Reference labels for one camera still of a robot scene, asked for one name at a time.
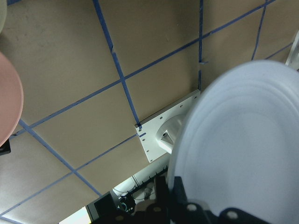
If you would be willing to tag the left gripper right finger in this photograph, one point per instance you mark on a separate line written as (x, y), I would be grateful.
(178, 192)

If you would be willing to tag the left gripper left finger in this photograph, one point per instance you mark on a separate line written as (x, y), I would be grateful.
(161, 189)

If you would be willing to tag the blue plate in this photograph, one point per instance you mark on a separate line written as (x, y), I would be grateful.
(239, 144)

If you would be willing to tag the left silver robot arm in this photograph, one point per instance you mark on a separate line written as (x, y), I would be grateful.
(166, 137)

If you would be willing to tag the pink plate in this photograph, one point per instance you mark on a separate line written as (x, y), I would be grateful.
(11, 99)

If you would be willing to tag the black dish rack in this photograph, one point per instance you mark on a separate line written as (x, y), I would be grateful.
(5, 148)

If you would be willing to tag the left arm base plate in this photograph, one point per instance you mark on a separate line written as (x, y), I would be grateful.
(149, 126)

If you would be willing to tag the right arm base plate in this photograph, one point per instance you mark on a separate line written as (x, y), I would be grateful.
(293, 57)

